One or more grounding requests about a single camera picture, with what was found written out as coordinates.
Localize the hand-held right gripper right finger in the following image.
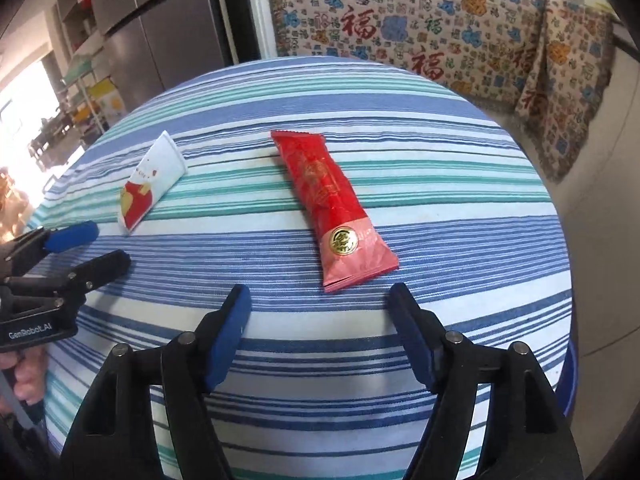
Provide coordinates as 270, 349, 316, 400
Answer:
388, 282, 585, 480

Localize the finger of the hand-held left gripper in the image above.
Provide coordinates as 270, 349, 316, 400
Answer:
0, 220, 99, 277
7, 249, 132, 307

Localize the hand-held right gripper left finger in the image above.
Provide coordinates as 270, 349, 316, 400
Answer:
59, 283, 253, 480

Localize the white packet with red print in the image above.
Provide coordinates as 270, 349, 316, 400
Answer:
117, 130, 188, 237

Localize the blue mesh wastebasket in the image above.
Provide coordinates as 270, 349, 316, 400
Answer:
562, 337, 582, 418

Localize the long red snack packet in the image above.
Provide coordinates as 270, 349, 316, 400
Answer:
270, 130, 400, 295

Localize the person's left hand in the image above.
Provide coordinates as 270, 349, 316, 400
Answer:
0, 347, 49, 413

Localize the yellow white cardboard box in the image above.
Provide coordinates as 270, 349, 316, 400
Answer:
87, 76, 130, 126

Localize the round table, striped cloth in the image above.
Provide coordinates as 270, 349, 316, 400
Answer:
25, 57, 573, 480

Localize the grey refrigerator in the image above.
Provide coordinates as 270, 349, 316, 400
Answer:
87, 0, 238, 106

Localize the grey shelving cabinet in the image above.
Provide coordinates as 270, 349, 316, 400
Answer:
52, 0, 108, 56

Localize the narrow printed cloth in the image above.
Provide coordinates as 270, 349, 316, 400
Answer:
515, 0, 616, 183

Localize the large printed cloth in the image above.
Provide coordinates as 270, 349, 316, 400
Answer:
262, 0, 548, 116

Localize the white wire rack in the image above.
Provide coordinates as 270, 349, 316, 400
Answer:
62, 52, 108, 136

